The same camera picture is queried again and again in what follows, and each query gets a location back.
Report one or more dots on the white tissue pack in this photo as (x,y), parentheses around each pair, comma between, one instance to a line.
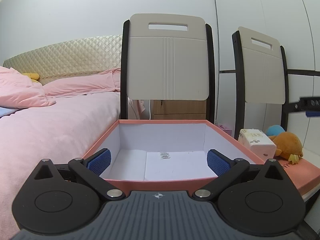
(258,142)

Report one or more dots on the beige chair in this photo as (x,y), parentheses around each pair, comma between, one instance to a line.
(167,57)
(262,86)

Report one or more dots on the pink pillow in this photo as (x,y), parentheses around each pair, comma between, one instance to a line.
(106,81)

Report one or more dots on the orange plush toy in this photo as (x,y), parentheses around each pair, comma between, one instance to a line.
(288,147)

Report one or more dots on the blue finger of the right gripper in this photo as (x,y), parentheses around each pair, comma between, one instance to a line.
(310,106)

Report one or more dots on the left beige chair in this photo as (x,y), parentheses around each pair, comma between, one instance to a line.
(167,57)

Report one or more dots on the orange open storage box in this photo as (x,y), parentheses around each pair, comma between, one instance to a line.
(165,155)

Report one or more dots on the blue plush toy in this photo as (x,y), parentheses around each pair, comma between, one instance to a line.
(274,130)

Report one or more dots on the small purple box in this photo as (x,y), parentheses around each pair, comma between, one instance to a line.
(225,129)

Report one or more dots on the orange box lid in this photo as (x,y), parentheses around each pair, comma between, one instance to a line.
(304,175)

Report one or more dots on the beige quilted headboard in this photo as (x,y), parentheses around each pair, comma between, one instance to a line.
(81,57)

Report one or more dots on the right beige chair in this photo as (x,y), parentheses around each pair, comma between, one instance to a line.
(262,86)

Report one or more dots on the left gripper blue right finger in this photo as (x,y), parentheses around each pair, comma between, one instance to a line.
(228,173)

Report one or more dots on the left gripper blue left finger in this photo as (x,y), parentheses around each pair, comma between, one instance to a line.
(88,171)

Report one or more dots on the yellow plush on bed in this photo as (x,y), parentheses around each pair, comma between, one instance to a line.
(33,76)

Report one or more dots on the pink bed with quilt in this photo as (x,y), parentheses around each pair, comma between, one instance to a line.
(58,128)

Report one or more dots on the wooden drawer cabinet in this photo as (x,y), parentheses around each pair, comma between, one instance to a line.
(179,110)

